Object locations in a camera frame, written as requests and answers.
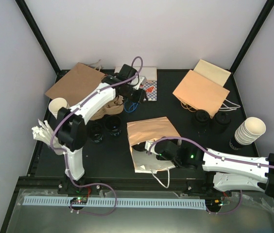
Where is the orange kraft paper bag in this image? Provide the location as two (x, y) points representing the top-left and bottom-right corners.
(126, 116), (183, 189)

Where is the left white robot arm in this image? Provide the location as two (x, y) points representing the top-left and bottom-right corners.
(50, 60), (147, 194)

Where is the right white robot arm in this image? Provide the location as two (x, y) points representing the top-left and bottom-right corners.
(145, 137), (274, 198)

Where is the stack of pulp cup carriers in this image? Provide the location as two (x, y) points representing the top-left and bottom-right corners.
(90, 96), (124, 120)

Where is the checkered printed paper bag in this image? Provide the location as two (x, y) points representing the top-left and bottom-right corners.
(114, 64), (157, 101)

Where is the black lid stack left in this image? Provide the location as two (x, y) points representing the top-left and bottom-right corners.
(192, 110), (210, 128)

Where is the black lid stack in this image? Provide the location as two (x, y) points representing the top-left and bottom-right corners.
(192, 110), (210, 128)
(210, 112), (231, 133)

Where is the brown flat paper bag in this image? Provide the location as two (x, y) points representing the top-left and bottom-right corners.
(45, 63), (105, 106)

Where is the black lid stack right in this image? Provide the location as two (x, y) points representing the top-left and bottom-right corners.
(210, 112), (231, 133)

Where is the orange flat bag right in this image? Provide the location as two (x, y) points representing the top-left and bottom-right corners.
(173, 70), (230, 118)

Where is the left stack of paper cups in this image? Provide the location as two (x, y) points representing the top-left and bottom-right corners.
(48, 98), (69, 119)

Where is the stack of paper cups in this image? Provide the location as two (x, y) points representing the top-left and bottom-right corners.
(229, 117), (266, 150)
(48, 98), (69, 119)

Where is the right stack of paper cups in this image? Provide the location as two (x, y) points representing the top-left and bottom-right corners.
(229, 117), (266, 150)

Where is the tan flat paper bag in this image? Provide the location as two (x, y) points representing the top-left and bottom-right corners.
(193, 59), (231, 87)

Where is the bundle of wrapped straws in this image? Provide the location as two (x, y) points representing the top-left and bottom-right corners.
(32, 119), (65, 155)

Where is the blue bag handle string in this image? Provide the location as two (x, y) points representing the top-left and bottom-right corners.
(123, 100), (140, 114)

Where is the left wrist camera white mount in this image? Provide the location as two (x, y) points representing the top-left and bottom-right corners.
(128, 75), (147, 90)

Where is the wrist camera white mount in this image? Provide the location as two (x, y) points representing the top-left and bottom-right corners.
(145, 140), (159, 155)
(128, 75), (147, 90)

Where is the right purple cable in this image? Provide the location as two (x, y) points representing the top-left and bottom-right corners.
(148, 137), (274, 216)

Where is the purple cable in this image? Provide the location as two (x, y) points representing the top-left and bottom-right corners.
(148, 137), (274, 216)
(50, 56), (144, 216)

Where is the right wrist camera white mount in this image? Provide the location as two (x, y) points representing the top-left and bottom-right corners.
(145, 140), (159, 155)

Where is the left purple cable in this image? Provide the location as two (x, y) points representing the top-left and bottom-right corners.
(50, 56), (144, 216)

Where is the right black frame post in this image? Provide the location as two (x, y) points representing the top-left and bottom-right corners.
(229, 0), (274, 72)

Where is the black frame post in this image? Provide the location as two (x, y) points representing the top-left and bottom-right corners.
(229, 0), (274, 72)
(15, 0), (61, 74)

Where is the blue slotted cable duct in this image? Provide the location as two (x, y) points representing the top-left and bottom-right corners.
(22, 196), (206, 210)

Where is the left black frame post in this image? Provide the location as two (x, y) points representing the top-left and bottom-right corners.
(15, 0), (61, 74)

